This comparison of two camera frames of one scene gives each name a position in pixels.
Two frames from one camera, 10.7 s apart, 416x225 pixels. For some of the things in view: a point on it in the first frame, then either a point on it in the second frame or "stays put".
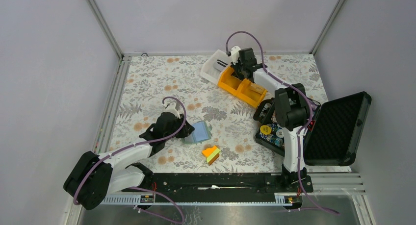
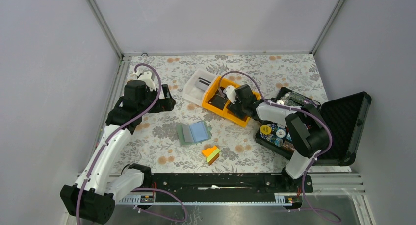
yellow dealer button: x=265 y=129 stays put
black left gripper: x=186 y=131 → x=164 y=104
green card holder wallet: x=201 y=133 stays put
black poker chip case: x=335 y=129 stays put
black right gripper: x=234 y=66 → x=233 y=108
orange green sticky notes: x=212 y=154 stays put
